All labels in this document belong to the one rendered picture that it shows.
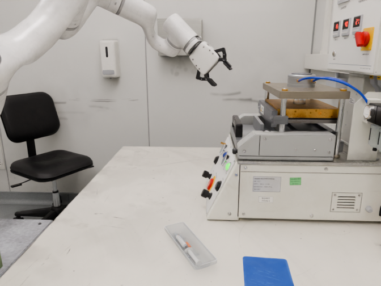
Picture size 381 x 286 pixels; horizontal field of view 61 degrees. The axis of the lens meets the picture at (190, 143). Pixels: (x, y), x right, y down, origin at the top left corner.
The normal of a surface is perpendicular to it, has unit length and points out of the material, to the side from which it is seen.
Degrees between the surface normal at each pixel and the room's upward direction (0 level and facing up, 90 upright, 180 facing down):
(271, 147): 90
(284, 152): 90
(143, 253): 0
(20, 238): 0
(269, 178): 90
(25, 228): 0
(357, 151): 90
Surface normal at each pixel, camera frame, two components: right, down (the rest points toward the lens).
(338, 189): -0.06, 0.26
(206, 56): -0.32, 0.25
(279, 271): 0.00, -0.97
